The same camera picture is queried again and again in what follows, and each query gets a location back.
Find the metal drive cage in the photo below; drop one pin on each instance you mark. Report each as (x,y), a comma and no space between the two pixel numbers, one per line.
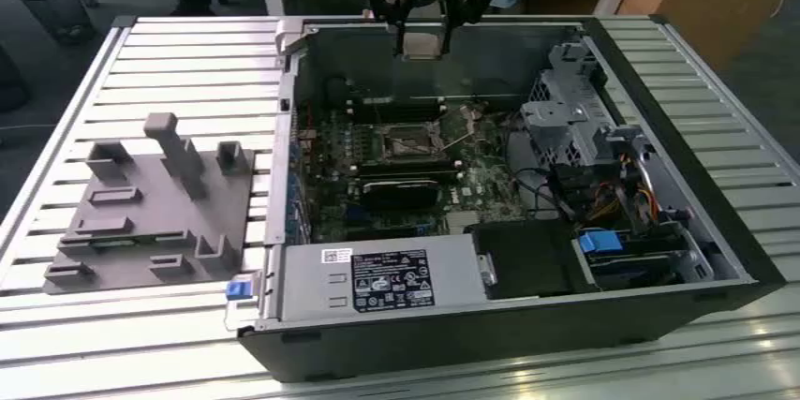
(562,137)

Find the black mesh wastebasket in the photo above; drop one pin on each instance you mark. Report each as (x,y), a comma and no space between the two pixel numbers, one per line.
(56,16)

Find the silver CPU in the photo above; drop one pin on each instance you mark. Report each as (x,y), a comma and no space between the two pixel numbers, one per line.
(425,46)

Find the black case fan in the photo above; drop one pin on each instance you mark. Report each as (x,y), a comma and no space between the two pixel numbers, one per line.
(337,88)

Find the small silver chipset heatsink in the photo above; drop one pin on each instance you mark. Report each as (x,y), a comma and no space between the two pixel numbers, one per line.
(462,222)

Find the CPU socket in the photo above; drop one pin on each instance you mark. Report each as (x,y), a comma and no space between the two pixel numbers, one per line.
(405,140)

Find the blue disk carrier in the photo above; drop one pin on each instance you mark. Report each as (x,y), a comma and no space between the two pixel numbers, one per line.
(600,243)

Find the black graphics card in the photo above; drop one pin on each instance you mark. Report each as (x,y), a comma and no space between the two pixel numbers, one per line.
(400,196)

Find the silver power supply unit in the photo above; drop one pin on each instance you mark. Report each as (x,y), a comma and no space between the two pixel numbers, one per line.
(312,287)

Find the green motherboard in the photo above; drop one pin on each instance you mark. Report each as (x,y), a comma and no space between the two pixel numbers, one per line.
(493,184)

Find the black open PC case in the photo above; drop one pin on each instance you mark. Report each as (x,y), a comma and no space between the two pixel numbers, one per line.
(437,348)

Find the grey parts rack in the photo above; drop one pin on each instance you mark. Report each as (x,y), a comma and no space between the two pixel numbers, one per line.
(156,212)

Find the blue case latch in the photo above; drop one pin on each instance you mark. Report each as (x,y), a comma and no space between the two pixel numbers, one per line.
(238,290)

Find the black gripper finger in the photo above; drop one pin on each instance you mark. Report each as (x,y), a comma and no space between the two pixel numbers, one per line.
(448,39)
(401,39)

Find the green RAM stick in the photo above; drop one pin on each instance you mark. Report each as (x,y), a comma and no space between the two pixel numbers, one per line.
(118,243)

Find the black plastic shroud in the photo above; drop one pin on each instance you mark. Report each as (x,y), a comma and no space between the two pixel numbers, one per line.
(530,259)

